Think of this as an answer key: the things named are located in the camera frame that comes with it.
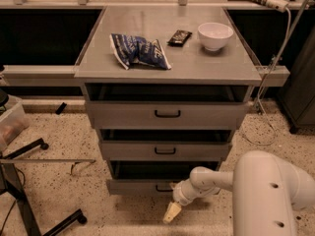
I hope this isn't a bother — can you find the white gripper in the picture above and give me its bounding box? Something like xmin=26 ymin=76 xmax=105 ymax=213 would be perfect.
xmin=162 ymin=180 xmax=203 ymax=224

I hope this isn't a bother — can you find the grey bottom drawer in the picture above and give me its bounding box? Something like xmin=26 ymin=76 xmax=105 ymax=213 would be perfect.
xmin=106 ymin=161 xmax=221 ymax=196

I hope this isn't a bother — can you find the grey drawer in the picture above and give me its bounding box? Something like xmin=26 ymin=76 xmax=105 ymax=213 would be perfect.
xmin=106 ymin=161 xmax=221 ymax=196
xmin=85 ymin=83 xmax=248 ymax=130
xmin=97 ymin=129 xmax=231 ymax=161

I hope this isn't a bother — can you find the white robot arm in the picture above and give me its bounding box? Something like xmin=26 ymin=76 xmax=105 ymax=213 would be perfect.
xmin=163 ymin=150 xmax=315 ymax=236

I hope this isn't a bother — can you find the grey middle drawer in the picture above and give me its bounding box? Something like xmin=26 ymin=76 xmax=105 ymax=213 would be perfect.
xmin=97 ymin=129 xmax=231 ymax=161

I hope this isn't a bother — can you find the grey top drawer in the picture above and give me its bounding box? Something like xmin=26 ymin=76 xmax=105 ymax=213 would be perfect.
xmin=85 ymin=83 xmax=248 ymax=130

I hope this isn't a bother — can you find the grey metal drawer cabinet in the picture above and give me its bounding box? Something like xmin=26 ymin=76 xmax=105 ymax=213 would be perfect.
xmin=74 ymin=5 xmax=263 ymax=175

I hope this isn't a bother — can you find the small black floor object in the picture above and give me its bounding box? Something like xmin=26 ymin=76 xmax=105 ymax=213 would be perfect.
xmin=55 ymin=102 xmax=67 ymax=115

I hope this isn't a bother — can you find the dark grey side cabinet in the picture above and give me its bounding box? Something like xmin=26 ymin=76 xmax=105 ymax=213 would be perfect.
xmin=278 ymin=27 xmax=315 ymax=134

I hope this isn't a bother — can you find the blue chip bag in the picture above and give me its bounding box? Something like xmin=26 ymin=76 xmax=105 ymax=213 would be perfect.
xmin=109 ymin=33 xmax=171 ymax=70

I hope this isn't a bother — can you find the black rolling stand base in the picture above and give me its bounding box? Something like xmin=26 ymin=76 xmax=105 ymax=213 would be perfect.
xmin=0 ymin=139 xmax=88 ymax=236

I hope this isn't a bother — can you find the black snack packet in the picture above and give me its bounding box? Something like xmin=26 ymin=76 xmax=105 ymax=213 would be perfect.
xmin=167 ymin=29 xmax=192 ymax=46

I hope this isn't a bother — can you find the white ceramic bowl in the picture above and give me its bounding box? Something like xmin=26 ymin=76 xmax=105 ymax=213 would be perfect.
xmin=198 ymin=23 xmax=234 ymax=51

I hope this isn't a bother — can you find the thin metal bar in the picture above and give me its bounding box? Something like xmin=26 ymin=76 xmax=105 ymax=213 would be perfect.
xmin=0 ymin=159 xmax=95 ymax=164

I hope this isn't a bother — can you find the clear plastic storage box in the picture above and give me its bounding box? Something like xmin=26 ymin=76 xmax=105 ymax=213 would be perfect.
xmin=0 ymin=95 xmax=29 ymax=151

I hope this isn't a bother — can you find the white power cable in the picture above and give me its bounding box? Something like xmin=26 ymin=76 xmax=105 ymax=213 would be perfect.
xmin=241 ymin=7 xmax=292 ymax=147

